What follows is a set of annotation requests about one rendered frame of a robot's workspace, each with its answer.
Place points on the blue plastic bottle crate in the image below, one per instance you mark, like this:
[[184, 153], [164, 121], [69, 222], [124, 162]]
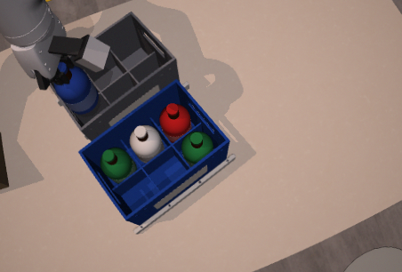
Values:
[[133, 192]]

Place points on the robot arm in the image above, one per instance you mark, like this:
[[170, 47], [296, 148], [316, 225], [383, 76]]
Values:
[[22, 22]]

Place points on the green bottle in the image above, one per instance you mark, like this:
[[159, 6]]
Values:
[[119, 164], [195, 146]]

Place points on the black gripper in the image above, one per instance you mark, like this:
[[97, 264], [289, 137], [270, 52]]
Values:
[[35, 56]]

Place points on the red bottle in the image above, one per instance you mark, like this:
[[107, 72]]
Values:
[[175, 121]]

